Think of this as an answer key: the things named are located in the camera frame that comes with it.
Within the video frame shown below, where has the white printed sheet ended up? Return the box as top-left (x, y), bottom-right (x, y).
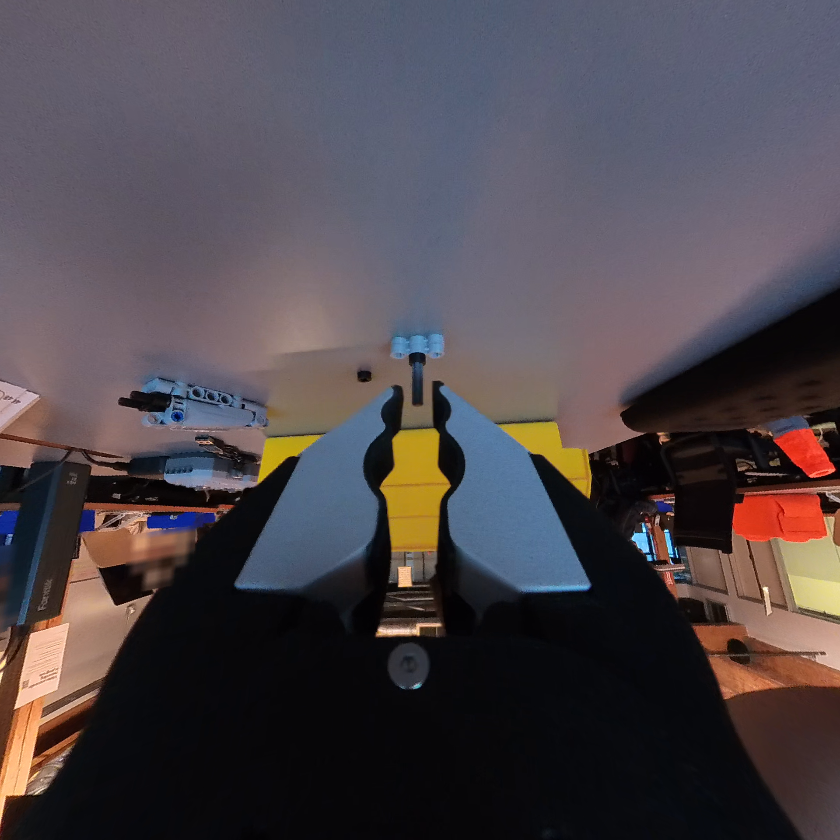
top-left (0, 379), bottom-right (42, 435)

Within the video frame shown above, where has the dark flat box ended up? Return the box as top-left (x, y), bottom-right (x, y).
top-left (12, 459), bottom-right (93, 629)

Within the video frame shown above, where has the grey connector with black axle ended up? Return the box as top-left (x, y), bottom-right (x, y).
top-left (390, 332), bottom-right (446, 408)

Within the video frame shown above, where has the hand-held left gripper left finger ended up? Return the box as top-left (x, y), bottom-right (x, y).
top-left (234, 385), bottom-right (403, 634)

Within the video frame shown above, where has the grey toy motor block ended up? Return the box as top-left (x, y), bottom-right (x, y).
top-left (125, 433), bottom-right (261, 491)

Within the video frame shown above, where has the grey toy beam assembly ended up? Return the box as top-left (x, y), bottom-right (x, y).
top-left (117, 377), bottom-right (270, 431)

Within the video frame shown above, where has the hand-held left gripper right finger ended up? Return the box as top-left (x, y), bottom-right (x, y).
top-left (432, 382), bottom-right (592, 636)

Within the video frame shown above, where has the paper notice on post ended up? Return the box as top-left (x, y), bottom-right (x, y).
top-left (21, 623), bottom-right (70, 708)

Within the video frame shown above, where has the yellow plastic bin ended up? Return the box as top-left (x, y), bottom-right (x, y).
top-left (258, 346), bottom-right (593, 553)

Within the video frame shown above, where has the black bag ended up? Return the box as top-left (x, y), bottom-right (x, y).
top-left (659, 433), bottom-right (739, 552)

